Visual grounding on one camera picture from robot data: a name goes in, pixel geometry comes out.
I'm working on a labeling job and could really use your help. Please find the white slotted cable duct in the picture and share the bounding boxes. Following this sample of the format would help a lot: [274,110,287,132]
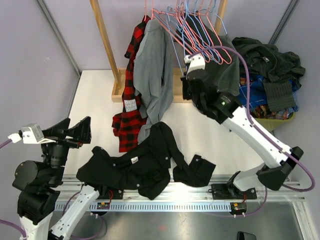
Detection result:
[53,201,232,213]

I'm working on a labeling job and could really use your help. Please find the dark green t-shirt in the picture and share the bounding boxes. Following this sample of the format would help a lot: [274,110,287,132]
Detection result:
[190,35,240,97]

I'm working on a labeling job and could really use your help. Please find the grey shirt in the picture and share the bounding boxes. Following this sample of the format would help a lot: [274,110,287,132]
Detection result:
[133,19,174,144]

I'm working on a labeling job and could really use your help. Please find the blue checked shirt in basket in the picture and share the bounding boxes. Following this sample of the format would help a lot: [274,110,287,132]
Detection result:
[237,74,299,120]

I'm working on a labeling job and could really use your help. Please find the wooden clothes rack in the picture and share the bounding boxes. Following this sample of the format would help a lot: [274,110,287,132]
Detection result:
[90,0,228,103]

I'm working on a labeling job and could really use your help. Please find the dark striped shirt on pile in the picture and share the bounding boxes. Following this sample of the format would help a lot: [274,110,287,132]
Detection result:
[232,37,306,112]

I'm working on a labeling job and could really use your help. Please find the aluminium rail frame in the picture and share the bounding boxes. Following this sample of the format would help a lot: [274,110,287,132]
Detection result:
[56,174,305,203]

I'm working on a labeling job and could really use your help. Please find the pink and blue wire hangers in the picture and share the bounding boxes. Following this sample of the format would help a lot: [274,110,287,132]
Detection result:
[145,0,232,65]

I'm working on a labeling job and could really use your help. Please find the black button shirt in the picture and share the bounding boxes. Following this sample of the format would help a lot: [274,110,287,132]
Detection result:
[76,122,216,200]

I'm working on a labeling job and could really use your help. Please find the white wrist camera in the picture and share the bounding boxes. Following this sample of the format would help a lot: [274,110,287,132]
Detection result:
[184,53,206,75]
[7,123,57,145]

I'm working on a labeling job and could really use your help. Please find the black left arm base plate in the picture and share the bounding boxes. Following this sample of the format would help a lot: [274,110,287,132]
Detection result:
[97,186,124,200]

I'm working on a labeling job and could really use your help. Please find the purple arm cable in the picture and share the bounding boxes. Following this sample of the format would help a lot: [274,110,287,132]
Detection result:
[189,45,316,217]
[0,139,27,237]

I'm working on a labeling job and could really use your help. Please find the green laundry basket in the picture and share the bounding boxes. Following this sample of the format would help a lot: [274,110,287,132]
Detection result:
[254,112,296,132]

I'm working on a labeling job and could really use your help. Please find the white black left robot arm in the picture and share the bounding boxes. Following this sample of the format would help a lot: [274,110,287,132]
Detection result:
[11,116,108,240]

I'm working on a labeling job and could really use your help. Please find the red black plaid shirt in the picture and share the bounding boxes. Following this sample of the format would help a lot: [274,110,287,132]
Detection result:
[111,15,151,153]

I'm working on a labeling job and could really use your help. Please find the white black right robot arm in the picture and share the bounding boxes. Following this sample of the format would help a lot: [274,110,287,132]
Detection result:
[181,69,304,198]

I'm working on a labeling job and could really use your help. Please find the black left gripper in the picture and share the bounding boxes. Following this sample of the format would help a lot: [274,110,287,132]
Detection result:
[39,115,92,185]

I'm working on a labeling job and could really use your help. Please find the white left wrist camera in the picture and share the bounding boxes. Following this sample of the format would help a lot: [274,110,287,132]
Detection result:
[7,123,57,145]

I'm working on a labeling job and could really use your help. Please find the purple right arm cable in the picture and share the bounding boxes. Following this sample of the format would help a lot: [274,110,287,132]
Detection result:
[189,45,316,217]

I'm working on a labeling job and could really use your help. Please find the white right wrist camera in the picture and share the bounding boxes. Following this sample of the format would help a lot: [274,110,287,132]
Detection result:
[184,53,206,75]

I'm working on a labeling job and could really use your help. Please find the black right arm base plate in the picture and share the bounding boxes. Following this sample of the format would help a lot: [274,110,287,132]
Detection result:
[209,183,257,200]

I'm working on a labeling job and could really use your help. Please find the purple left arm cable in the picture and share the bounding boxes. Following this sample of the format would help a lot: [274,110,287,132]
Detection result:
[0,139,27,237]

